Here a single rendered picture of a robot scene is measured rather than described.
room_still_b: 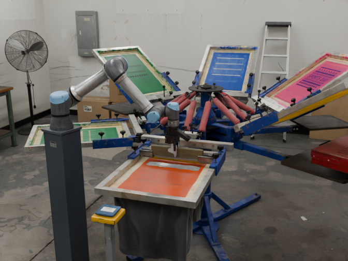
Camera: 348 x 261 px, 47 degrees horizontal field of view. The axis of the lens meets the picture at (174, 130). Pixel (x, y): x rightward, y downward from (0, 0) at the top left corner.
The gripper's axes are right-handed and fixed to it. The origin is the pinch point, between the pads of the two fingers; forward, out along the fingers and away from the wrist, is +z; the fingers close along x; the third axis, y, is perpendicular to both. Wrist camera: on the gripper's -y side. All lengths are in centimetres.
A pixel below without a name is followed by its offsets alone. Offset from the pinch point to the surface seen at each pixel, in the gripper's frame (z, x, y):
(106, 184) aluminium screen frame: 2, 52, 26
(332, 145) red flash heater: -8, -20, -98
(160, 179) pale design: 5.2, 30.7, 0.9
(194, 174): 5.5, 16.7, -16.8
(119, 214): 5, 78, 7
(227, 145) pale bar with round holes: -2.3, -21.4, -30.3
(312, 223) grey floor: 102, -120, -96
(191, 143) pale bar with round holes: -1.6, -21.5, -4.5
